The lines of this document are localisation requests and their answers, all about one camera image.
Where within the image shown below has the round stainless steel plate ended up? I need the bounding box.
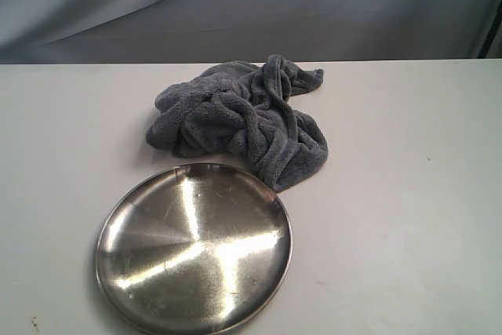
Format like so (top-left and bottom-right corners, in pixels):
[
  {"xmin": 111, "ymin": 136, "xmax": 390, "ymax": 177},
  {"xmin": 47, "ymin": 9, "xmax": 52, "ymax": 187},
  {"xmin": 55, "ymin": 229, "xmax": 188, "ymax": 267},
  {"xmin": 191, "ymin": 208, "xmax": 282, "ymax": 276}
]
[{"xmin": 94, "ymin": 162, "xmax": 293, "ymax": 334}]

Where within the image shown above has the grey fluffy towel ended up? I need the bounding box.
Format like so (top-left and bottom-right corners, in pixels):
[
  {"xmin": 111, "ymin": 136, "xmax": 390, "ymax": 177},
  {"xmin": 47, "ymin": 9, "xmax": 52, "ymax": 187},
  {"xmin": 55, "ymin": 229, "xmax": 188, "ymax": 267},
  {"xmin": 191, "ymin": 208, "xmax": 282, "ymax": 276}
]
[{"xmin": 146, "ymin": 55, "xmax": 329, "ymax": 192}]

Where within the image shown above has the grey backdrop curtain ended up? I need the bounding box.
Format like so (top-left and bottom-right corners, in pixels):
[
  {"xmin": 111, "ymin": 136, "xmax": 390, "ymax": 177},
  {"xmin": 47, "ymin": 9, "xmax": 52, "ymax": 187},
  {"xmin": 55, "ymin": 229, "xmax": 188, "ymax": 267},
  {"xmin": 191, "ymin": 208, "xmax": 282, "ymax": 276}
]
[{"xmin": 1, "ymin": 0, "xmax": 500, "ymax": 64}]

